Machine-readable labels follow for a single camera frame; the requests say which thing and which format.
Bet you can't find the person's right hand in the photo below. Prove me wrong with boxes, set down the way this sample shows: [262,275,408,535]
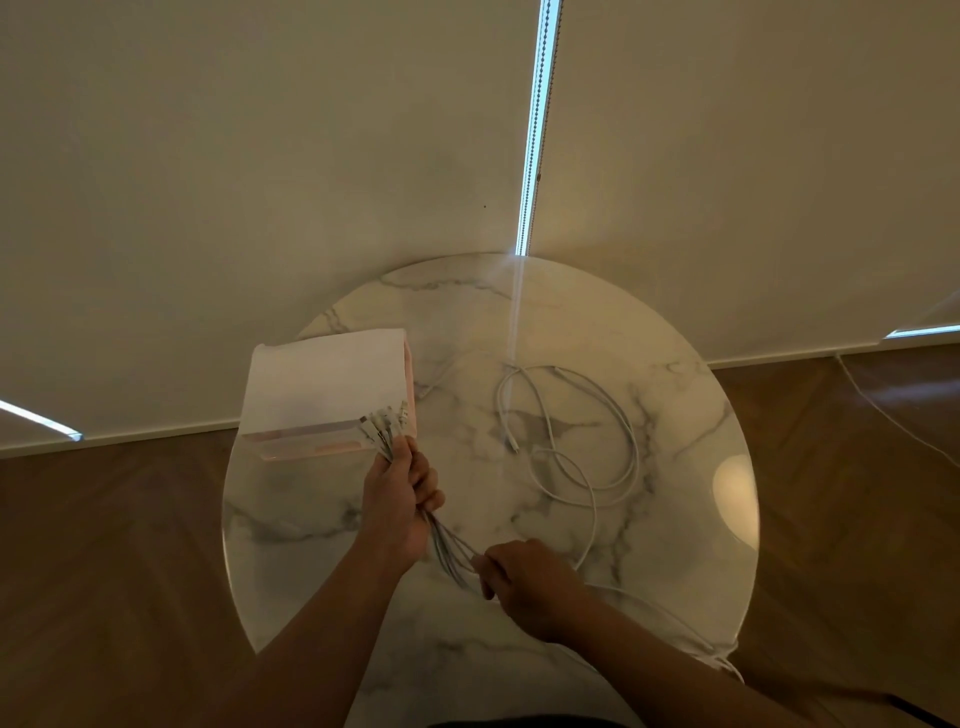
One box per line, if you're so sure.
[471,537,603,647]

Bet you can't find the person's left hand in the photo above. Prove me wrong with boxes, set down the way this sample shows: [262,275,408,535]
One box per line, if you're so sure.
[357,433,446,576]

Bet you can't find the bundle of white cables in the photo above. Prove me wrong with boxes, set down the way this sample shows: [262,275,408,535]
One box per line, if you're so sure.
[359,400,498,595]

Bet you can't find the person's right forearm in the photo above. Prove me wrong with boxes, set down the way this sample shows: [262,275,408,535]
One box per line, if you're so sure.
[547,592,810,728]

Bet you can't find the person's left forearm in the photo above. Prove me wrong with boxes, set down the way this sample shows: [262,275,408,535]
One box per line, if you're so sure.
[201,537,426,728]

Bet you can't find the white and pink box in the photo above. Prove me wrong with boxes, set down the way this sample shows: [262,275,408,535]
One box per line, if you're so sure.
[239,327,420,463]

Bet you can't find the white roller blind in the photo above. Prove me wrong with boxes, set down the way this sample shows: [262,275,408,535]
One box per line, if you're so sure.
[528,0,960,363]
[0,0,543,451]

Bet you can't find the long white charging cable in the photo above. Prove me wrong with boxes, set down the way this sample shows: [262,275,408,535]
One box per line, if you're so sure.
[495,363,745,682]

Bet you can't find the bead chain blind cord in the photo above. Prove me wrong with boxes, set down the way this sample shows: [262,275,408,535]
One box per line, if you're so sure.
[516,0,562,258]

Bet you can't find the thin white floor cable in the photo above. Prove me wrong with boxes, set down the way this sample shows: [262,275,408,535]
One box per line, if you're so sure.
[834,351,960,472]

